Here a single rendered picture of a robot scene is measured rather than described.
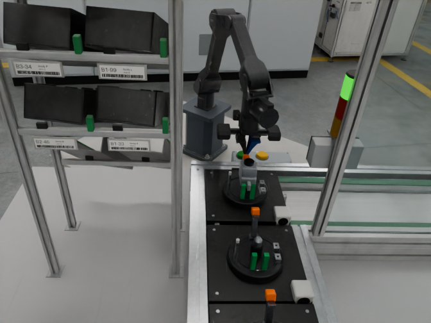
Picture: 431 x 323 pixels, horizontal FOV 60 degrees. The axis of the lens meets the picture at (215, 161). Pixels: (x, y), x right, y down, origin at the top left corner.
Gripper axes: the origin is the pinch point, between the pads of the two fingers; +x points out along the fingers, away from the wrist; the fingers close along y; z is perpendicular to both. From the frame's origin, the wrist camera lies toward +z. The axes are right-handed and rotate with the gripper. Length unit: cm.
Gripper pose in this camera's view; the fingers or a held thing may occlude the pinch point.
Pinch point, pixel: (246, 146)
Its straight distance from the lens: 114.4
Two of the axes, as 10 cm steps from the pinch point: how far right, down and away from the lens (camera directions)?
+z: -0.4, -5.8, 8.1
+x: -0.5, 8.1, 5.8
